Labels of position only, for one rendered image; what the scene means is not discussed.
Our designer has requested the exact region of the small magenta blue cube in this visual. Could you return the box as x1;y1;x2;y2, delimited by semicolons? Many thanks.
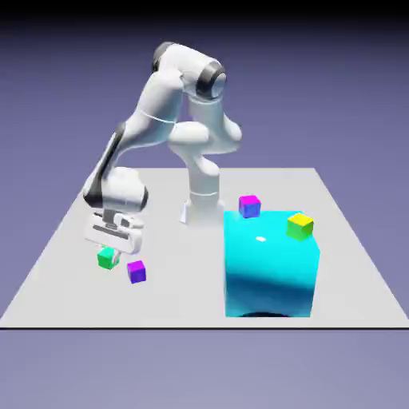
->
238;194;262;220

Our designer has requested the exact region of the small yellow cube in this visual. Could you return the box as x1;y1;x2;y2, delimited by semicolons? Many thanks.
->
285;212;315;242

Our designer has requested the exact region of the large cyan box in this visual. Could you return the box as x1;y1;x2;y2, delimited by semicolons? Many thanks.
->
222;209;321;319

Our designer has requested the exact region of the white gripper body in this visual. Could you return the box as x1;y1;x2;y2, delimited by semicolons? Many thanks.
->
84;212;144;256

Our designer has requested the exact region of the small green cube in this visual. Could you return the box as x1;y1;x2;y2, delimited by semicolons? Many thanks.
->
97;246;121;271

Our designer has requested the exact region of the small purple cube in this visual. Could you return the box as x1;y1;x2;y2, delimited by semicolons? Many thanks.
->
126;260;147;284

